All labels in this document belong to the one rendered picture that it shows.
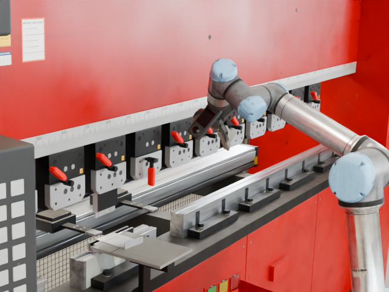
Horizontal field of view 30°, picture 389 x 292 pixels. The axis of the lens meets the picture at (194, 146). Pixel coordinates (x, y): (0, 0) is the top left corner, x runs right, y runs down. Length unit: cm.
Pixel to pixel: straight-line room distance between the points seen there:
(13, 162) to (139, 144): 137
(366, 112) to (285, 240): 114
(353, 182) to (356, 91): 235
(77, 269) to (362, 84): 232
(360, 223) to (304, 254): 169
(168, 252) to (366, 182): 73
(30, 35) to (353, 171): 90
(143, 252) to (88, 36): 68
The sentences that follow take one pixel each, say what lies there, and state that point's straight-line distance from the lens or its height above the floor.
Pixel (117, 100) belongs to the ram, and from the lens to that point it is 226.
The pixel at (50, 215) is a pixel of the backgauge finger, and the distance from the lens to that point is 250.
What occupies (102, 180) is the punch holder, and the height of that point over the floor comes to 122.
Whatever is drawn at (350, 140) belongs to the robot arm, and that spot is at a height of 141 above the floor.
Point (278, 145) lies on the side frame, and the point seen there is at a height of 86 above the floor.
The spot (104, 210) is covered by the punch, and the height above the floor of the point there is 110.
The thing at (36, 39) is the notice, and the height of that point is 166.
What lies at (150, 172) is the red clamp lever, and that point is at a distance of 240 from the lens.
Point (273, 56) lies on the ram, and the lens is 317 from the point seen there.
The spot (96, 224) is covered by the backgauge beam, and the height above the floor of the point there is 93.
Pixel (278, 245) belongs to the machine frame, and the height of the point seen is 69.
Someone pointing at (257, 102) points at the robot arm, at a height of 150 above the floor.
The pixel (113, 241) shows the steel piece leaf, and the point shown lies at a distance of 235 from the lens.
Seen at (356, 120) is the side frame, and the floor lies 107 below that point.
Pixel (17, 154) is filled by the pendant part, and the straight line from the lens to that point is 104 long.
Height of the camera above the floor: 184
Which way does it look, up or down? 13 degrees down
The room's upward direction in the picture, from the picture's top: 2 degrees clockwise
